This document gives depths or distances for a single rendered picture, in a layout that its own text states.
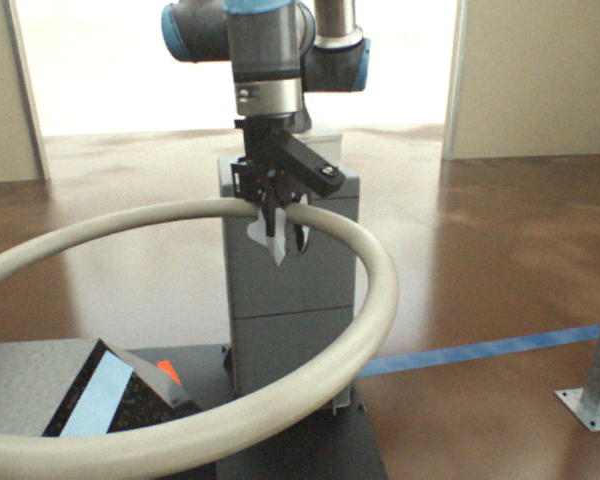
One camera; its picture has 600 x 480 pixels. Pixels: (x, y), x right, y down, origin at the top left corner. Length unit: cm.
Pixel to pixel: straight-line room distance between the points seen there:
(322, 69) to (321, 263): 56
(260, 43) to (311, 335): 106
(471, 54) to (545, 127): 156
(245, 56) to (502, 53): 585
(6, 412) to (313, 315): 106
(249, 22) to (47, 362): 45
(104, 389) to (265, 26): 45
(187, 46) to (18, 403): 53
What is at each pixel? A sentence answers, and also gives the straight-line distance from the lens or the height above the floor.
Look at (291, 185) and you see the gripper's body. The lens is 62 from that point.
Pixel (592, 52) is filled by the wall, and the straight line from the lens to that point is 723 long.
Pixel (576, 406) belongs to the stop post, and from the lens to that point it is 195.
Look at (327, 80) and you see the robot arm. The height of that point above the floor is 111.
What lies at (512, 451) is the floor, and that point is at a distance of 169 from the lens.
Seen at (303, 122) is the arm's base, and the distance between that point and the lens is 134.
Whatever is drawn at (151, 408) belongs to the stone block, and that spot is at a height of 79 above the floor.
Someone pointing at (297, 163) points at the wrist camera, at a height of 103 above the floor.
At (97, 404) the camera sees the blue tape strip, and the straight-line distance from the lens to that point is 51.
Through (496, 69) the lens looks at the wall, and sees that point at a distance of 632.
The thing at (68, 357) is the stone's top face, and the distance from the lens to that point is 55.
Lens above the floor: 115
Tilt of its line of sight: 22 degrees down
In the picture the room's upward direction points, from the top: straight up
